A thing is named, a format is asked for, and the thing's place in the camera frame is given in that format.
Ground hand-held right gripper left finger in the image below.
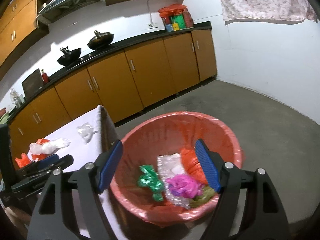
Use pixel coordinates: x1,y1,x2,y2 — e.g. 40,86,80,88
27,139,124,240

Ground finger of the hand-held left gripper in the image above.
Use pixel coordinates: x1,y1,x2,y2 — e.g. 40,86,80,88
15,154,60,175
26,155,73,181

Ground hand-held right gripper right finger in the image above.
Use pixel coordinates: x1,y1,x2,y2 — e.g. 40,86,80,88
194,139,292,240

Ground white plastic bag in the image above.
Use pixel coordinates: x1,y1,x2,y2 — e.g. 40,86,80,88
29,137,71,156

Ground long orange plastic bag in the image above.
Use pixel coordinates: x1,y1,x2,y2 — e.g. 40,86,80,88
180,147,209,184

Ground small orange plastic bag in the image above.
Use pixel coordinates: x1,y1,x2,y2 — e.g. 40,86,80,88
15,138,49,168

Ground olive green plastic bag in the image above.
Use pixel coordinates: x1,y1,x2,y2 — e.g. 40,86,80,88
191,185,217,208

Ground purple plastic bag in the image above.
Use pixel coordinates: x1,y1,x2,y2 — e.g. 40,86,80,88
166,174,204,198

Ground red basin with bag liner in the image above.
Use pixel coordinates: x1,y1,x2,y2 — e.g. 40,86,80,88
110,111,245,227

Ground clear bubble wrap sheet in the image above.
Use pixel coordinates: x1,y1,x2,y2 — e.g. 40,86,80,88
157,153,198,209

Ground white cloth-covered table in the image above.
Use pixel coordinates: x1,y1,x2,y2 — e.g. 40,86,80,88
0,104,120,240

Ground clear plastic wrapper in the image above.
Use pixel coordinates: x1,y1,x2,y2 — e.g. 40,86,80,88
77,122,98,143

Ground jar under plastic bag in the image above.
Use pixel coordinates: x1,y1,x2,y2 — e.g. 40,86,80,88
10,89,24,108

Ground dark cutting board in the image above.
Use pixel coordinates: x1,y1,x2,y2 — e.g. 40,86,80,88
22,69,43,98

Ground black wok without lid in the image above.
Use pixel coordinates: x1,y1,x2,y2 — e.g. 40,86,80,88
57,46,82,67

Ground wooden base cabinets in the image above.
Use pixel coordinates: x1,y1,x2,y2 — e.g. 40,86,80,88
9,29,217,150

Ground black wok with lid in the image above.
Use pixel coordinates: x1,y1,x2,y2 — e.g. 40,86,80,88
87,30,114,50

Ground black kitchen countertop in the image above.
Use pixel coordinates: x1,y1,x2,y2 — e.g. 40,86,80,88
0,21,213,123

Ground green box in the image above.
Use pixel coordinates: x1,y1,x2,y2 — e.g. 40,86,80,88
172,15,186,30

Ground dark red container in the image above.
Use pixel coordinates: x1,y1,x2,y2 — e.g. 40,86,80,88
184,10,194,28

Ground orange bag over containers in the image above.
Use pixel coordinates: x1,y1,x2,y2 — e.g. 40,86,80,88
159,4,187,18

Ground pink floral hanging cloth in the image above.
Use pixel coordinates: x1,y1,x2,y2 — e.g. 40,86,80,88
212,0,319,25

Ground long wooden wall cabinet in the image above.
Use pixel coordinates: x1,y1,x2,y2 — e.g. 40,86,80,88
0,0,49,73

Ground white power cable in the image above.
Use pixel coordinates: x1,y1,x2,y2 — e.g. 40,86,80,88
147,0,156,25

